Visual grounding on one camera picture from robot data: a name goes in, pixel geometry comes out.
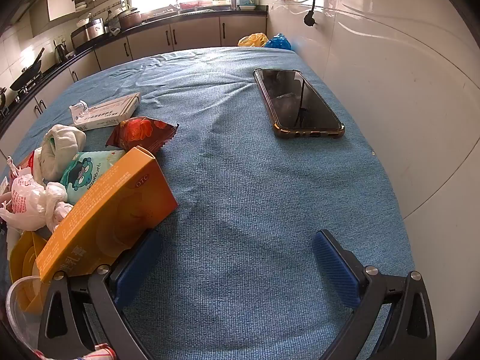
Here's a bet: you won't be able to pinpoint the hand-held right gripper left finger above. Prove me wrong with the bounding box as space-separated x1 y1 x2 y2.
37 229 164 360

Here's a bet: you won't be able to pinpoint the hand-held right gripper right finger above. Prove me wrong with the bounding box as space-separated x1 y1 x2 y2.
312 229 437 360

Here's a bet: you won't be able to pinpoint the orange cardboard box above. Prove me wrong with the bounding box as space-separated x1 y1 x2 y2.
35 145 179 284

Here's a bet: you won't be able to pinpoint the teal cartoon packet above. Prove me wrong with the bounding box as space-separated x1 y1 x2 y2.
60 149 126 204

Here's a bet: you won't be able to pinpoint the white plastic bag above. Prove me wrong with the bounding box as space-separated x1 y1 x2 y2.
0 169 74 231

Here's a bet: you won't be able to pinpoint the white medicine box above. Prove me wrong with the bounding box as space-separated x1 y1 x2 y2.
69 92 142 131

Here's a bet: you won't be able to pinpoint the yellow cardboard carton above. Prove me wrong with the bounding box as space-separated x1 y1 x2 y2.
9 230 49 314

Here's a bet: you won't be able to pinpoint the clear plastic cup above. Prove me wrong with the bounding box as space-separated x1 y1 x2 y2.
5 275 49 353

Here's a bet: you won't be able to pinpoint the blue tablecloth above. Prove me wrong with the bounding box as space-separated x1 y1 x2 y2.
0 47 417 360

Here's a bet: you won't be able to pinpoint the red snack packet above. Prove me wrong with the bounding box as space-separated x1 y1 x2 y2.
106 116 179 155

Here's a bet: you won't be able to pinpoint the white crumpled cloth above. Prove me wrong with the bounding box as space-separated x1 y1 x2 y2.
40 124 87 181

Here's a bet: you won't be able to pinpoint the black smartphone in clear case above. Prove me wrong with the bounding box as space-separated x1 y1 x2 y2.
253 68 346 140

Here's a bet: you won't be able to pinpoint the black wok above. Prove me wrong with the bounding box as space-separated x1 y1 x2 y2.
9 47 46 91

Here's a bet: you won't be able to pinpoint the blue plastic bag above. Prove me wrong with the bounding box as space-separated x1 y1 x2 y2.
264 34 292 51

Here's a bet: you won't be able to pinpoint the silver rice cooker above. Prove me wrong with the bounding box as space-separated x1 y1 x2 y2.
70 17 106 49

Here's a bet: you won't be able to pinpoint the grey lower kitchen cabinets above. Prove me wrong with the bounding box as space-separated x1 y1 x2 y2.
0 12 269 147

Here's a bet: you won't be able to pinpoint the yellow plastic bag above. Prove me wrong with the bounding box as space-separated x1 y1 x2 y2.
238 33 269 48

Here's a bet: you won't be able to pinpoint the brown lidded pot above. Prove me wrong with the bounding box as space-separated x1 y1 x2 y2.
117 7 142 30

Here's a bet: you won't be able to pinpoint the black kitchen countertop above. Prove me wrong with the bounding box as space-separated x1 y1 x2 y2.
0 5 269 128

